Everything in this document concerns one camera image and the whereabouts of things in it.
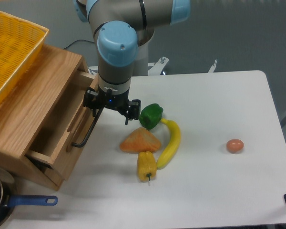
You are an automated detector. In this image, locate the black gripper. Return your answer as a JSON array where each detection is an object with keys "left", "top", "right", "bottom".
[{"left": 82, "top": 86, "right": 141, "bottom": 125}]

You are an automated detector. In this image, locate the wooden top drawer black handle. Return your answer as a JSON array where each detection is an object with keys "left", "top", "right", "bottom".
[{"left": 26, "top": 70, "right": 97, "bottom": 180}]

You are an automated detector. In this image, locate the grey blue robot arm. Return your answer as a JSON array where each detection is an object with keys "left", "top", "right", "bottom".
[{"left": 73, "top": 0, "right": 191, "bottom": 121}]

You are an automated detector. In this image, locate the wooden drawer cabinet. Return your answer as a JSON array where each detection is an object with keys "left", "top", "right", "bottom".
[{"left": 0, "top": 45, "right": 88, "bottom": 190}]

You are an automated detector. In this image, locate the green bell pepper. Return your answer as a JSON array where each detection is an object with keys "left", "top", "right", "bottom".
[{"left": 139, "top": 104, "right": 163, "bottom": 130}]

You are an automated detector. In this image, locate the yellow bell pepper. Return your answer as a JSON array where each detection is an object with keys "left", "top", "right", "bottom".
[{"left": 137, "top": 151, "right": 157, "bottom": 182}]

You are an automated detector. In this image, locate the yellow banana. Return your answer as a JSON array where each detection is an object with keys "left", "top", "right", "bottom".
[{"left": 156, "top": 118, "right": 181, "bottom": 170}]

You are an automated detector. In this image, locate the yellow plastic basket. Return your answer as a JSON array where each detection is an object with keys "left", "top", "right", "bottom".
[{"left": 0, "top": 11, "right": 49, "bottom": 105}]

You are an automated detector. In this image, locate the brown egg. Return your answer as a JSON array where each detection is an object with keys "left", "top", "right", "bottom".
[{"left": 226, "top": 139, "right": 244, "bottom": 153}]

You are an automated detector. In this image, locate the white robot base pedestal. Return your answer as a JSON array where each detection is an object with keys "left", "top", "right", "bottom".
[{"left": 88, "top": 28, "right": 170, "bottom": 77}]

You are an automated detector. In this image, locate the black cable on floor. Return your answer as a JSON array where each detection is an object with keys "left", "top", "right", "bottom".
[{"left": 63, "top": 39, "right": 96, "bottom": 50}]

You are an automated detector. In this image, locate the white table bracket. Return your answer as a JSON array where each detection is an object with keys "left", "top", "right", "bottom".
[{"left": 208, "top": 59, "right": 218, "bottom": 73}]

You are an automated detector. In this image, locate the blue handled dark pan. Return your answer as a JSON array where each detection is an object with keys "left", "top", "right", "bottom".
[{"left": 0, "top": 169, "right": 58, "bottom": 226}]

